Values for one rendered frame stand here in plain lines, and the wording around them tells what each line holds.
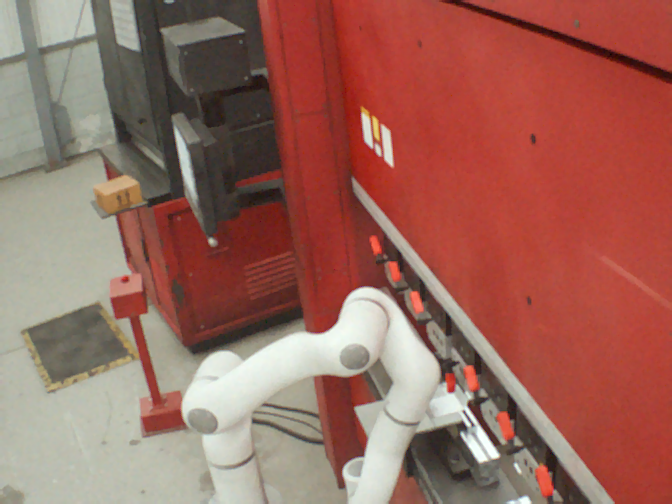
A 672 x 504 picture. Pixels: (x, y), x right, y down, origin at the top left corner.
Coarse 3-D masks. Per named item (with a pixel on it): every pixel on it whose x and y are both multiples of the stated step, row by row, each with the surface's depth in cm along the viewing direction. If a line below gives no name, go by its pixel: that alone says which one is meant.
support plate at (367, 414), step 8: (440, 392) 232; (384, 400) 232; (360, 408) 229; (368, 408) 229; (376, 408) 229; (360, 416) 226; (368, 416) 226; (376, 416) 225; (424, 416) 222; (448, 416) 221; (456, 416) 220; (368, 424) 222; (424, 424) 219; (432, 424) 219; (440, 424) 218; (448, 424) 218; (368, 432) 219; (416, 432) 217
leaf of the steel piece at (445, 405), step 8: (432, 400) 228; (440, 400) 228; (448, 400) 227; (456, 400) 227; (432, 408) 225; (440, 408) 224; (448, 408) 224; (456, 408) 223; (432, 416) 221; (440, 416) 221
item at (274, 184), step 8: (256, 184) 344; (264, 184) 343; (272, 184) 342; (280, 184) 340; (240, 192) 338; (248, 192) 337; (256, 192) 337; (264, 192) 348; (272, 192) 348; (280, 192) 340; (240, 200) 339; (248, 200) 338; (256, 200) 344; (264, 200) 343; (272, 200) 342; (280, 200) 341
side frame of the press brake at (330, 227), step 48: (288, 0) 254; (288, 48) 261; (336, 48) 265; (288, 96) 268; (336, 96) 272; (288, 144) 274; (336, 144) 279; (288, 192) 297; (336, 192) 286; (336, 240) 293; (336, 288) 301; (336, 384) 318; (336, 432) 328
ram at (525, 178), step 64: (384, 0) 200; (448, 0) 163; (384, 64) 213; (448, 64) 166; (512, 64) 135; (576, 64) 113; (640, 64) 101; (448, 128) 176; (512, 128) 142; (576, 128) 118; (640, 128) 100; (384, 192) 244; (448, 192) 185; (512, 192) 148; (576, 192) 123; (640, 192) 103; (448, 256) 195; (512, 256) 155; (576, 256) 127; (640, 256) 107; (512, 320) 162; (576, 320) 132; (640, 320) 110; (576, 384) 136; (640, 384) 113; (576, 448) 140; (640, 448) 116
